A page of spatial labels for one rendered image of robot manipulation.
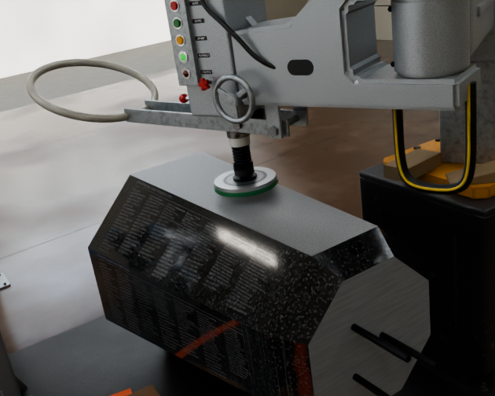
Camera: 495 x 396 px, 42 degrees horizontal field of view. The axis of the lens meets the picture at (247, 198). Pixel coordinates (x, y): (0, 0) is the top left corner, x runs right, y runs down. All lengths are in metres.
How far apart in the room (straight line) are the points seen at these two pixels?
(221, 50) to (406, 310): 0.93
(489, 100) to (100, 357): 1.92
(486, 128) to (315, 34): 0.84
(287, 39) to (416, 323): 0.91
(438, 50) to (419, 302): 0.74
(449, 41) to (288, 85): 0.46
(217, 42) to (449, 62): 0.68
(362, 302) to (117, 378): 1.35
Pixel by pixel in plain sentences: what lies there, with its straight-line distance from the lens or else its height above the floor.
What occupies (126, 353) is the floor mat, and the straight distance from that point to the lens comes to 2.96.
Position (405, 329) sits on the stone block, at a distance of 1.97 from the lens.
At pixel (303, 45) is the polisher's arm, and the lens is 1.80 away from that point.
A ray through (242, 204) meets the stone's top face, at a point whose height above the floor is 0.82.
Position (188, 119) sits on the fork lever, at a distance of 2.17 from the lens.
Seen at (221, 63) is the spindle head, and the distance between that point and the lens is 1.96.
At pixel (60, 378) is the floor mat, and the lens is 2.94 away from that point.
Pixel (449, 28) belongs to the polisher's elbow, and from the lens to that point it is 1.67.
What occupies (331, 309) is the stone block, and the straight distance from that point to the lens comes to 1.72.
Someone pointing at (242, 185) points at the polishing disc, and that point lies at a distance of 2.11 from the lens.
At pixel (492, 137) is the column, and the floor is 0.88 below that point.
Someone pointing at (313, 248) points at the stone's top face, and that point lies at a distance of 1.76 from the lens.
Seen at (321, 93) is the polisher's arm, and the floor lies 1.21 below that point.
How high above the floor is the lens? 1.62
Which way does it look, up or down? 22 degrees down
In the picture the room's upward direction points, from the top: 8 degrees counter-clockwise
